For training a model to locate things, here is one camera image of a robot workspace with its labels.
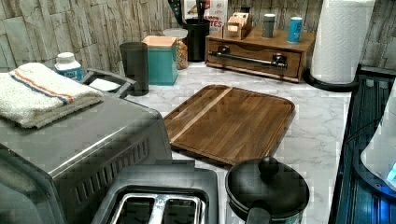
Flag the wooden drawer front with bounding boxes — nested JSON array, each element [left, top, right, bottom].
[[206, 40, 302, 78]]

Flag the black metal drawer handle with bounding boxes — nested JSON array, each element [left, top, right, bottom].
[[208, 46, 288, 69]]

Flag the black slot toaster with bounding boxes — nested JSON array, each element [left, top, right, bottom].
[[92, 161, 219, 224]]

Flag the red white food box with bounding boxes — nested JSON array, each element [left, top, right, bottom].
[[183, 0, 229, 35]]

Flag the black kitchen utensils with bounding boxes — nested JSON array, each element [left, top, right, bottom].
[[167, 0, 210, 26]]

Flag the white paper towel roll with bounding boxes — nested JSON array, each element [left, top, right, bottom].
[[310, 0, 375, 84]]

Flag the wooden tea bag box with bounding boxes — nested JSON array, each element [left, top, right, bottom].
[[222, 12, 251, 40]]

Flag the teal canister wooden lid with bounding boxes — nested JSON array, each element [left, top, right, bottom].
[[143, 35, 177, 86]]

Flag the glass jar of snacks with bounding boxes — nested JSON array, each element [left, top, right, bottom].
[[163, 28, 189, 70]]

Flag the black pot with lid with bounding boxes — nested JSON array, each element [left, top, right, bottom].
[[225, 156, 310, 224]]

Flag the black paper towel holder base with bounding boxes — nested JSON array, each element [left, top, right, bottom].
[[303, 69, 359, 92]]

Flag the wooden drawer cabinet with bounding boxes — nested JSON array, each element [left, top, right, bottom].
[[205, 27, 315, 83]]

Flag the stainless toaster oven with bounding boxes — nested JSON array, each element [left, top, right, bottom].
[[1, 95, 172, 224]]

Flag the dark grey tumbler cup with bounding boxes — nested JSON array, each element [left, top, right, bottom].
[[120, 42, 149, 96]]

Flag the wooden cutting board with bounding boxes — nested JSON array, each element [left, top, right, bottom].
[[164, 85, 295, 165]]

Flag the grey shaker can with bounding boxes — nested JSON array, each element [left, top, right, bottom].
[[262, 13, 276, 38]]

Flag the white pill bottle blue label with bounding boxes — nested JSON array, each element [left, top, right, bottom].
[[55, 52, 83, 81]]

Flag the blue shaker can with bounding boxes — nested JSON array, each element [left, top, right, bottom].
[[288, 17, 303, 43]]

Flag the folded white striped towel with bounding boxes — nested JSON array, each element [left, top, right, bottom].
[[0, 63, 104, 128]]

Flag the black utensil holder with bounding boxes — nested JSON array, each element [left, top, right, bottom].
[[184, 19, 210, 62]]

